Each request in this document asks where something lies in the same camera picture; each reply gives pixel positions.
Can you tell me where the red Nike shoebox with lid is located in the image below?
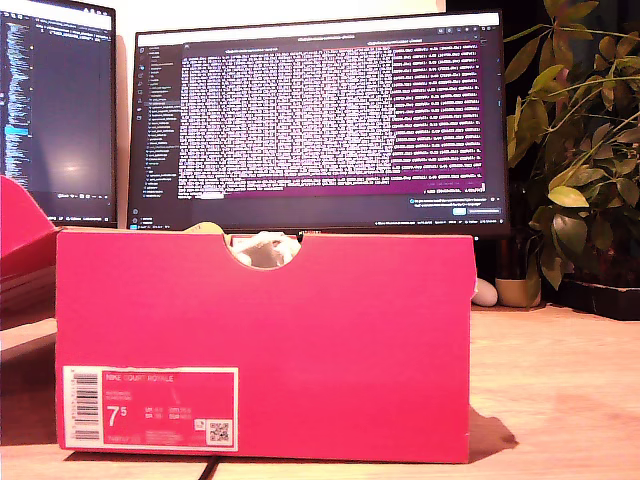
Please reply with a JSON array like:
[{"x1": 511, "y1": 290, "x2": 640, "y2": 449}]
[{"x1": 0, "y1": 174, "x2": 476, "y2": 464}]

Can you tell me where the white crumpled stuffing paper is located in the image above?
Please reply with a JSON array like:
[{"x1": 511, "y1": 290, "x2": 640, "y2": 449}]
[{"x1": 227, "y1": 229, "x2": 304, "y2": 269}]

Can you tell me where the wide computer monitor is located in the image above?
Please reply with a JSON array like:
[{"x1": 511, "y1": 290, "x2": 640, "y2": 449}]
[{"x1": 127, "y1": 10, "x2": 512, "y2": 239}]

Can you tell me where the small white rounded object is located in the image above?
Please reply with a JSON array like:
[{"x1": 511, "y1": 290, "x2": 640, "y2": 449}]
[{"x1": 472, "y1": 277, "x2": 500, "y2": 307}]

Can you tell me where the white plant pot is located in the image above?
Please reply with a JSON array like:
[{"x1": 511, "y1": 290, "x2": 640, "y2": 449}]
[{"x1": 494, "y1": 277, "x2": 544, "y2": 309}]

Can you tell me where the green leafy houseplant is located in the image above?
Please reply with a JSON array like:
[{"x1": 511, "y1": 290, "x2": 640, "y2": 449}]
[{"x1": 503, "y1": 0, "x2": 640, "y2": 292}]

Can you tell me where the computer monitor with code editor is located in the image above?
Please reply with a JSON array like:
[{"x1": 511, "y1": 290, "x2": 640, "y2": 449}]
[{"x1": 0, "y1": 0, "x2": 119, "y2": 229}]

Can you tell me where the black planter tray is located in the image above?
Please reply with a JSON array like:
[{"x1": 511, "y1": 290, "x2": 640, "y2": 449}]
[{"x1": 562, "y1": 277, "x2": 640, "y2": 321}]

